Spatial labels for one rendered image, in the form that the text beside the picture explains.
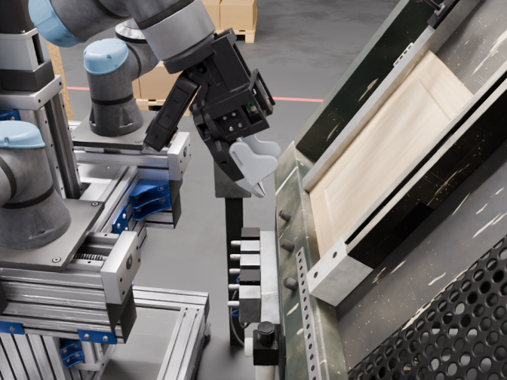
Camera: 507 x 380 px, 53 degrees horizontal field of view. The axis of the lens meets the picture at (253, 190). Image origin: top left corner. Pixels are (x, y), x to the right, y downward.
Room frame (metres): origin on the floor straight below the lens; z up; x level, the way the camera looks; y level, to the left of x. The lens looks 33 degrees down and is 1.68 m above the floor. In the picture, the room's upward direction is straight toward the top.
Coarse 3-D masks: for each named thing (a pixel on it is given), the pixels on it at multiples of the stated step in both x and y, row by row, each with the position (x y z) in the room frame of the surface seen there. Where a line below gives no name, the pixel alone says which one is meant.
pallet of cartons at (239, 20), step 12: (204, 0) 5.84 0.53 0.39; (216, 0) 5.84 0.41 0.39; (228, 0) 5.84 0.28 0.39; (240, 0) 5.84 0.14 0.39; (252, 0) 5.84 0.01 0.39; (216, 12) 5.64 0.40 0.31; (228, 12) 5.64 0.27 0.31; (240, 12) 5.63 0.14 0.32; (252, 12) 5.62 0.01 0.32; (216, 24) 5.64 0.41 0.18; (228, 24) 5.64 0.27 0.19; (240, 24) 5.63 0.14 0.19; (252, 24) 5.62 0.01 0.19; (252, 36) 5.59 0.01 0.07
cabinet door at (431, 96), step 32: (416, 96) 1.11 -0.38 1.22; (448, 96) 1.00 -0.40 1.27; (384, 128) 1.13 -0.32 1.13; (416, 128) 1.01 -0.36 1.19; (352, 160) 1.15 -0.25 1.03; (384, 160) 1.02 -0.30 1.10; (320, 192) 1.16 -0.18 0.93; (352, 192) 1.03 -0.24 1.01; (320, 224) 1.04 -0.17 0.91; (352, 224) 0.93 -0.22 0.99
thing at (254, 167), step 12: (240, 144) 0.55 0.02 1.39; (240, 156) 0.55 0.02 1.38; (252, 156) 0.55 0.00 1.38; (264, 156) 0.55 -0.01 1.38; (240, 168) 0.55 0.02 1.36; (252, 168) 0.55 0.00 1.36; (264, 168) 0.55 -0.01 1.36; (276, 168) 0.55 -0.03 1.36; (240, 180) 0.54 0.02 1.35; (252, 180) 0.55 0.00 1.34; (252, 192) 0.55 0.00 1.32
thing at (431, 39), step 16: (464, 0) 1.22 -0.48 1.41; (480, 0) 1.22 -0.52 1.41; (448, 16) 1.22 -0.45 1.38; (464, 16) 1.22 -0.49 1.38; (432, 32) 1.22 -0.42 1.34; (448, 32) 1.22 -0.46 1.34; (416, 48) 1.23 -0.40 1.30; (432, 48) 1.22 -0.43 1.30; (400, 64) 1.25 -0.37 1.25; (416, 64) 1.22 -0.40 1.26; (384, 80) 1.26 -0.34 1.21; (400, 80) 1.22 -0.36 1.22; (384, 96) 1.22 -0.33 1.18; (368, 112) 1.22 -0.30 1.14; (352, 128) 1.22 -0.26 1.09; (336, 144) 1.23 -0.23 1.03; (320, 160) 1.25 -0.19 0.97; (320, 176) 1.22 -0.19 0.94
